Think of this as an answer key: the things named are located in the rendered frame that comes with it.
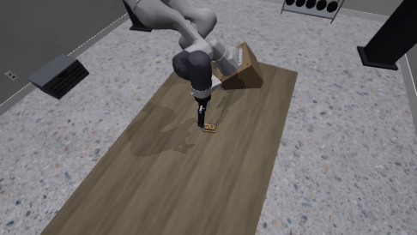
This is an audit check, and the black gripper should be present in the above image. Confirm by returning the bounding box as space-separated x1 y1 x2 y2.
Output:
195 94 211 130

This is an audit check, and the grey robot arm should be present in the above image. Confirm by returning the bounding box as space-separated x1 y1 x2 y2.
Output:
124 0 243 99

